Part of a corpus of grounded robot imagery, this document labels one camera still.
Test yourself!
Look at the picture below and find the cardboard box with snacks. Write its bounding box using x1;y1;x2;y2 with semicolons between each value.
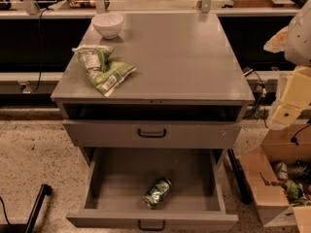
240;124;311;233

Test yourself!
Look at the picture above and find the black stand leg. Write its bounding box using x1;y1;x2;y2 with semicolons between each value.
0;183;52;233

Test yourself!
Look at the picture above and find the black drawer handle lower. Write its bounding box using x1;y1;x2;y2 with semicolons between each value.
137;220;166;232

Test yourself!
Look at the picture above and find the black drawer handle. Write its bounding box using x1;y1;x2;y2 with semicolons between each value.
137;129;167;138
137;220;166;232

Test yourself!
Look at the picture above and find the white ceramic bowl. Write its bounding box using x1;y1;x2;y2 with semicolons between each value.
91;13;123;39

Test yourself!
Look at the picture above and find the black cable bundle right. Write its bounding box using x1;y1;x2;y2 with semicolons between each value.
242;66;270;129

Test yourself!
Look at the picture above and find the closed grey top drawer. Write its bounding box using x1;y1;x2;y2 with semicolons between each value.
63;119;241;149

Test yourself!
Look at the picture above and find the green crumpled chip bag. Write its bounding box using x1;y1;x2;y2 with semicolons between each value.
73;45;136;97

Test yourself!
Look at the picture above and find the open grey middle drawer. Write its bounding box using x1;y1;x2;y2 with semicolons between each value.
67;149;238;231

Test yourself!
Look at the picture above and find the black hanging cable left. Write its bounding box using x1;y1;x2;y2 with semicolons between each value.
30;7;52;95

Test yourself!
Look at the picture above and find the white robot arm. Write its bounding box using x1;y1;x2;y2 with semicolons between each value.
263;0;311;130

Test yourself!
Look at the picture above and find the black drawer handle upper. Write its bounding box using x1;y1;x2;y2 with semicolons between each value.
137;129;167;138

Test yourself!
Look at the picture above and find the grey drawer cabinet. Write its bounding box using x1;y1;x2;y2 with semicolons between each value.
50;12;256;167

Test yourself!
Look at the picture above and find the green soda can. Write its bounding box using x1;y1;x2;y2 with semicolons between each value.
142;178;172;209

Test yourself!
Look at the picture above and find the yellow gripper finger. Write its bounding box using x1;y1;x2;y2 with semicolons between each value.
263;27;288;53
267;66;311;130

